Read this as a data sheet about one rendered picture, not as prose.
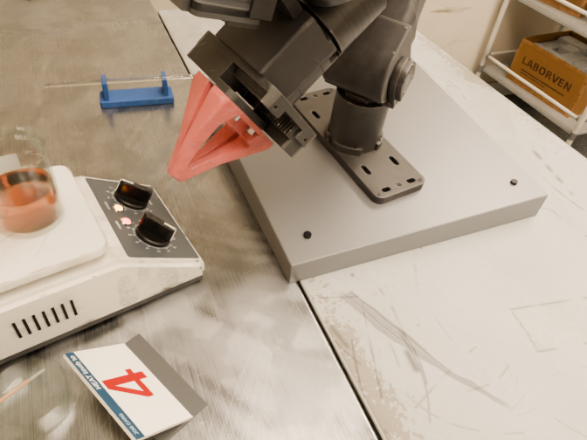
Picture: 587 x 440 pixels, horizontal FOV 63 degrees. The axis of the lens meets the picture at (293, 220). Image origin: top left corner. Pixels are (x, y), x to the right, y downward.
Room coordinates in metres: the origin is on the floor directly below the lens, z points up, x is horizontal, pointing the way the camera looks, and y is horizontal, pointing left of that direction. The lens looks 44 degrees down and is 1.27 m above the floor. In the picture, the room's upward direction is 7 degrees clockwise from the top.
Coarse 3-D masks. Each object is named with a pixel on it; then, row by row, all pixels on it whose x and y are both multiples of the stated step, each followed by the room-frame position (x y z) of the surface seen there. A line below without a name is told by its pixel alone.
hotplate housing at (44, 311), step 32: (32, 288) 0.21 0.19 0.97; (64, 288) 0.21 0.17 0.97; (96, 288) 0.23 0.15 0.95; (128, 288) 0.24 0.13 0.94; (160, 288) 0.26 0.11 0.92; (0, 320) 0.19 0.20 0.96; (32, 320) 0.20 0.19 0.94; (64, 320) 0.21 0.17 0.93; (96, 320) 0.23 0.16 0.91; (0, 352) 0.18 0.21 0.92
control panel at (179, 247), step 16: (96, 192) 0.33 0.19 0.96; (112, 192) 0.34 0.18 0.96; (112, 208) 0.31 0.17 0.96; (128, 208) 0.32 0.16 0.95; (160, 208) 0.35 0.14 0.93; (112, 224) 0.29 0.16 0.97; (128, 224) 0.30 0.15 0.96; (176, 224) 0.33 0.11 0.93; (128, 240) 0.27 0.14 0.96; (176, 240) 0.30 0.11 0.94; (128, 256) 0.25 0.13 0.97; (144, 256) 0.26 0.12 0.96; (160, 256) 0.27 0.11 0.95; (176, 256) 0.28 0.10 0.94; (192, 256) 0.29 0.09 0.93
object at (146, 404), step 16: (96, 352) 0.19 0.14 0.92; (112, 352) 0.19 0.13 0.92; (96, 368) 0.17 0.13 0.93; (112, 368) 0.18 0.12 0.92; (128, 368) 0.18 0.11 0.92; (112, 384) 0.16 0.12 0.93; (128, 384) 0.17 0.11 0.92; (144, 384) 0.17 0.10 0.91; (128, 400) 0.15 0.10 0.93; (144, 400) 0.16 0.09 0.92; (160, 400) 0.16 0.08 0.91; (144, 416) 0.14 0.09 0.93; (160, 416) 0.15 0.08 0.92; (176, 416) 0.15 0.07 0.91
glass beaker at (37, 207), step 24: (0, 120) 0.29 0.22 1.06; (24, 120) 0.29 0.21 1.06; (0, 144) 0.28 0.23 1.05; (24, 144) 0.29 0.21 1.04; (0, 168) 0.28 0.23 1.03; (24, 168) 0.25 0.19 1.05; (48, 168) 0.27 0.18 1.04; (0, 192) 0.24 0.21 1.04; (24, 192) 0.24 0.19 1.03; (48, 192) 0.26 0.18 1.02; (0, 216) 0.24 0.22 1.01; (24, 216) 0.24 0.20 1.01; (48, 216) 0.25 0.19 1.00
